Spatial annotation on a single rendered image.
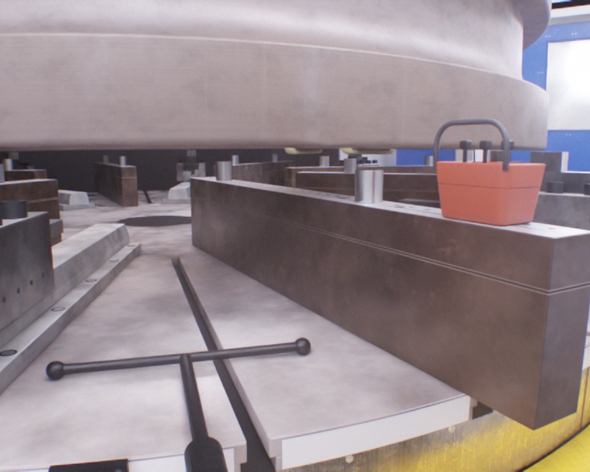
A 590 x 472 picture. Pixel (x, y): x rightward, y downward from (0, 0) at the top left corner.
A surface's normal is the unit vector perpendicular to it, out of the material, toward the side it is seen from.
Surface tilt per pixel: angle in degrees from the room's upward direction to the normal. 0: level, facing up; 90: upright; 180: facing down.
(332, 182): 90
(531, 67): 90
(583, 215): 90
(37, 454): 0
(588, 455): 0
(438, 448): 90
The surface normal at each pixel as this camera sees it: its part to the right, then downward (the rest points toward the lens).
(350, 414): 0.00, -0.99
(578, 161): -0.64, 0.13
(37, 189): 0.96, 0.05
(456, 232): -0.88, 0.07
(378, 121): 0.48, 0.15
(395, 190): -0.29, 0.16
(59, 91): 0.18, 0.16
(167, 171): 0.77, 0.11
